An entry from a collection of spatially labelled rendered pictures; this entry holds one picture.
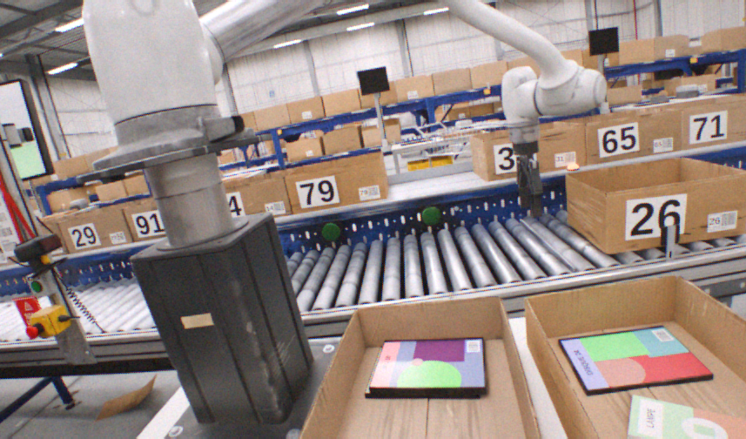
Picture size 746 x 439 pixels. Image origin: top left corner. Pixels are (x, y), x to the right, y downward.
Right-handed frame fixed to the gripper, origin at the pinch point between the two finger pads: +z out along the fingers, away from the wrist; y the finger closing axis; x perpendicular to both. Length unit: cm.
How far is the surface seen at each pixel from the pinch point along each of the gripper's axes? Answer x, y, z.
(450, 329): -33, 50, 7
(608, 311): -4, 53, 6
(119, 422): -202, -13, 86
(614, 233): 15.5, 21.1, 4.9
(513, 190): 1.3, -23.0, 0.0
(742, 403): 5, 75, 10
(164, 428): -86, 67, 11
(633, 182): 37.5, -6.5, -0.3
